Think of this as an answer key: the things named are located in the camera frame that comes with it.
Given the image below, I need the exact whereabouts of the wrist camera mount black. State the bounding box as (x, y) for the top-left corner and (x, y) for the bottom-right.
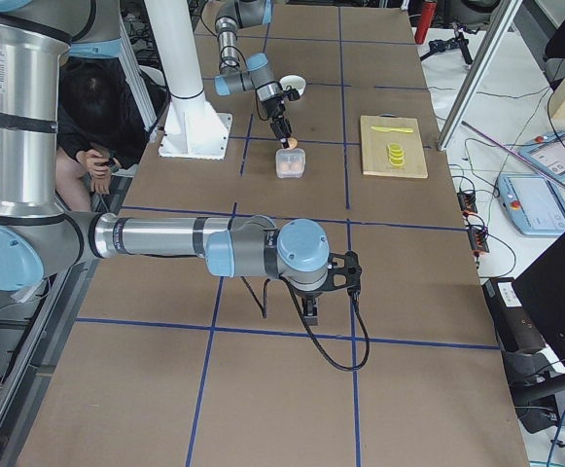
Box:
(319, 251), (362, 296)

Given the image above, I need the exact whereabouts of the yellow plastic knife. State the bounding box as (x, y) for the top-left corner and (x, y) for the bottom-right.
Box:
(371, 126), (414, 134)

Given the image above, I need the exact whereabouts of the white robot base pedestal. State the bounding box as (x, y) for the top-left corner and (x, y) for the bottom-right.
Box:
(145, 0), (232, 161)

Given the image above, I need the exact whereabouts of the clear plastic egg carton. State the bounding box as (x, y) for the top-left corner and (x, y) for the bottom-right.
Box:
(275, 148), (305, 179)

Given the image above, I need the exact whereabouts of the reacher grabber stick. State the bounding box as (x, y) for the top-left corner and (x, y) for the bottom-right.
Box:
(461, 121), (565, 190)

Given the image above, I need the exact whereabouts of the teach pendant near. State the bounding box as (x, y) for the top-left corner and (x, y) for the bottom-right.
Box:
(497, 173), (565, 237)

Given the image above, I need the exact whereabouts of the teach pendant far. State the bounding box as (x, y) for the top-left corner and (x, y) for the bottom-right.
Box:
(518, 131), (565, 182)

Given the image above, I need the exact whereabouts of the red cylinder bottle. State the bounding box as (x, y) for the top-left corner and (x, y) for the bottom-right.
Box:
(414, 0), (437, 45)

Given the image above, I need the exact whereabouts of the bamboo cutting board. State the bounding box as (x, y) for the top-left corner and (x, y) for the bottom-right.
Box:
(360, 115), (428, 179)

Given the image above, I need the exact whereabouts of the seated person black jacket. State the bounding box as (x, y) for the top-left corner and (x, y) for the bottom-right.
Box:
(55, 58), (148, 212)

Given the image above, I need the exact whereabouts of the black tripod clamp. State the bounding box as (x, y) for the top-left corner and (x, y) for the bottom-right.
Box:
(420, 21), (479, 65)

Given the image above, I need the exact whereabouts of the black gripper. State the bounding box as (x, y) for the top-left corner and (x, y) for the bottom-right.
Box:
(264, 95), (292, 145)
(292, 287), (322, 326)

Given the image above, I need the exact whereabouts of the black computer box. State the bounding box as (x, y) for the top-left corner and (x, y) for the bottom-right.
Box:
(482, 232), (565, 433)

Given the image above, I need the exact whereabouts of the white round bowl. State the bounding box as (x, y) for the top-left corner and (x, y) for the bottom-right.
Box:
(280, 75), (306, 97)

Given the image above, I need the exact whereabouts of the teach pendant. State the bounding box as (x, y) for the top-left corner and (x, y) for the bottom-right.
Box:
(497, 173), (565, 237)
(518, 131), (565, 182)

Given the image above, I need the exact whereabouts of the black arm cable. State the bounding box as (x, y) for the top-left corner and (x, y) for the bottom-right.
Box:
(240, 276), (371, 372)

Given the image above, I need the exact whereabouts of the aluminium frame post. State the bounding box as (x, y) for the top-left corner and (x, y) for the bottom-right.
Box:
(437, 0), (522, 151)

